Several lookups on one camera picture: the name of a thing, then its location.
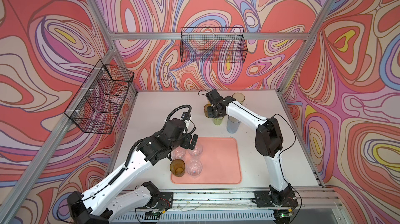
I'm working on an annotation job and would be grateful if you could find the small dark amber glass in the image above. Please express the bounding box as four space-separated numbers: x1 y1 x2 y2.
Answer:
204 104 211 118

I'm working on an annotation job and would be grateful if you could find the green glass tumbler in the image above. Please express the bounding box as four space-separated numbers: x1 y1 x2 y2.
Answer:
212 117 224 126

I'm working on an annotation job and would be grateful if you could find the clear faceted glass tumbler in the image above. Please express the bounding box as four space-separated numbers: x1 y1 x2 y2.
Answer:
171 147 186 160

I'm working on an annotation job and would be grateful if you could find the clear glass tumbler front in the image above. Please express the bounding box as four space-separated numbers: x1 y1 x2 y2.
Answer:
186 159 203 177

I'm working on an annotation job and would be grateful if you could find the pink plastic tray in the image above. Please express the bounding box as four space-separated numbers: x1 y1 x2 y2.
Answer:
171 137 242 185

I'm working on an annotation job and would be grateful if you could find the dark olive dotted glass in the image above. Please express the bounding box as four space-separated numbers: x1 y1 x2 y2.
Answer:
169 159 185 177

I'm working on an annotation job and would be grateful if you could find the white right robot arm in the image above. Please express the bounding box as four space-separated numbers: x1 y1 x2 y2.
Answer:
205 89 299 208

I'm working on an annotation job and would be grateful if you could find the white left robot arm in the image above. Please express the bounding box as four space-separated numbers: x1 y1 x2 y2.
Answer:
67 118 198 224

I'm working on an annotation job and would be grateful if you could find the blue textured tall glass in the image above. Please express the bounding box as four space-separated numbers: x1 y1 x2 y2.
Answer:
227 116 241 134

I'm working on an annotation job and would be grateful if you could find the yellow-green tall glass back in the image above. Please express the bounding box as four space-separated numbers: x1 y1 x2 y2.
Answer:
232 92 245 105

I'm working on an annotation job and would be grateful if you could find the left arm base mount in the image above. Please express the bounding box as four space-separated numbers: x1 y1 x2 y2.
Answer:
140 191 174 211

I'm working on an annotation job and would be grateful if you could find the black wire basket back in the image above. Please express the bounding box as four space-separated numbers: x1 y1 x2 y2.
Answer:
180 26 248 63

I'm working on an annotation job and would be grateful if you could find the black wire basket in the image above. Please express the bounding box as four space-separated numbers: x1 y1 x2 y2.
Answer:
64 60 134 134
180 26 248 63

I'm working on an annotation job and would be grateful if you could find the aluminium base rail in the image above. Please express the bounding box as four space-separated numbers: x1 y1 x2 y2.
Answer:
114 188 348 224

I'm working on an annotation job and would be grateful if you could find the black wire basket left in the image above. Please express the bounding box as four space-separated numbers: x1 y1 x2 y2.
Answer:
64 60 134 134

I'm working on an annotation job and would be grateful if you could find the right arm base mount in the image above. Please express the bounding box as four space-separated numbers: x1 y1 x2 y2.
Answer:
252 184 299 208

